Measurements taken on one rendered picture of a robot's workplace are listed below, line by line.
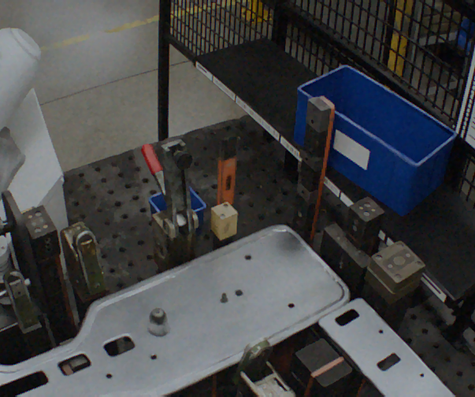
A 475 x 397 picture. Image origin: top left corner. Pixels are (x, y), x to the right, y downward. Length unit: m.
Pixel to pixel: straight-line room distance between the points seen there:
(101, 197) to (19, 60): 0.54
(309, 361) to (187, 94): 2.39
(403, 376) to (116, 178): 1.03
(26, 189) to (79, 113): 1.83
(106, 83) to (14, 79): 2.09
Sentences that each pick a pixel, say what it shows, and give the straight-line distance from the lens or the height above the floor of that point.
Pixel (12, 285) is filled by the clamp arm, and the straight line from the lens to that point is 1.13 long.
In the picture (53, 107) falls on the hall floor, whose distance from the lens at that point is 3.40.
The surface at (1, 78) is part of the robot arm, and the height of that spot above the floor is 1.18.
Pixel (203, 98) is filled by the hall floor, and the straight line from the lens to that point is 3.37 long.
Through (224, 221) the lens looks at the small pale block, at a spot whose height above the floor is 1.06.
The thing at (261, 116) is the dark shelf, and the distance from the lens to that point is 1.53.
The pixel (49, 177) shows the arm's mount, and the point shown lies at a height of 0.99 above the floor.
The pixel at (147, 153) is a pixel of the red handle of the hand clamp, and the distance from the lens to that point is 1.24.
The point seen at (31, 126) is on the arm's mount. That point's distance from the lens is 1.61.
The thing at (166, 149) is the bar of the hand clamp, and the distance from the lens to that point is 1.13.
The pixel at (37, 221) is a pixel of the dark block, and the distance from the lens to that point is 1.17.
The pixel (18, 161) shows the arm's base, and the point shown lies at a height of 0.96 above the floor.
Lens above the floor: 1.93
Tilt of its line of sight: 43 degrees down
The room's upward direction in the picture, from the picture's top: 4 degrees clockwise
